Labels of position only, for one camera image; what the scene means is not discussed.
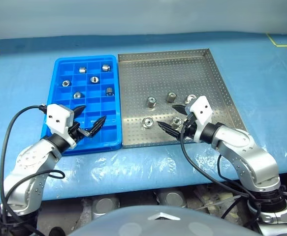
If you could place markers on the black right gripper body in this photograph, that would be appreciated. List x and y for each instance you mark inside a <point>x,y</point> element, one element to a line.
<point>189,127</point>

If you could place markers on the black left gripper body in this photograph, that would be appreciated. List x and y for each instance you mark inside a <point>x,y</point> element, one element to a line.
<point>74,131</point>

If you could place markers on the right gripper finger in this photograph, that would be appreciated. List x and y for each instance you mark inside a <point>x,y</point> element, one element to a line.
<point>181,109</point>
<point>170,129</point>

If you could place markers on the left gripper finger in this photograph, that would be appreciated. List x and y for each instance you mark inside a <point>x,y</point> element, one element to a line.
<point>78,111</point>
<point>97,125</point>

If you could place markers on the perforated metal tray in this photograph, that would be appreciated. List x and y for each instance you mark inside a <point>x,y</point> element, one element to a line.
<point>158,73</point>

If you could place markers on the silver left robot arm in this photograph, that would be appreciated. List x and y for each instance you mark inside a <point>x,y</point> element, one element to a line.
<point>30,159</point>

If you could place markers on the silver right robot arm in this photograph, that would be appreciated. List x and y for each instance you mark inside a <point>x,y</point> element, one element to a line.
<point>244,152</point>

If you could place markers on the blue compartment tray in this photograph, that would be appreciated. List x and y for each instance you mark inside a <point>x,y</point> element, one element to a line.
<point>108,137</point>

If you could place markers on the metal nut in blue tray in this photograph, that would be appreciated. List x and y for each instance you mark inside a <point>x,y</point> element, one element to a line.
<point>94,79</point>
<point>65,83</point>

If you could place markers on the grey round cylinder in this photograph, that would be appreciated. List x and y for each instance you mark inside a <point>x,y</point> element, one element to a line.
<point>105,206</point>
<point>172,197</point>

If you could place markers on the grey robot torso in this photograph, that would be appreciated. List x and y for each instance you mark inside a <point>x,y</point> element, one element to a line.
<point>133,221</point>

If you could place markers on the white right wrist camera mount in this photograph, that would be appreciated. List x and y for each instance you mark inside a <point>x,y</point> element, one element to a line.
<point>202,108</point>

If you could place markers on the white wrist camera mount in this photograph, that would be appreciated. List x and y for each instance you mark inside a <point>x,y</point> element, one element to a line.
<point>55,115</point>
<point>202,108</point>

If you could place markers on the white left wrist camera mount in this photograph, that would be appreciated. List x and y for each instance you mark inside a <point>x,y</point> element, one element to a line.
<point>55,115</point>

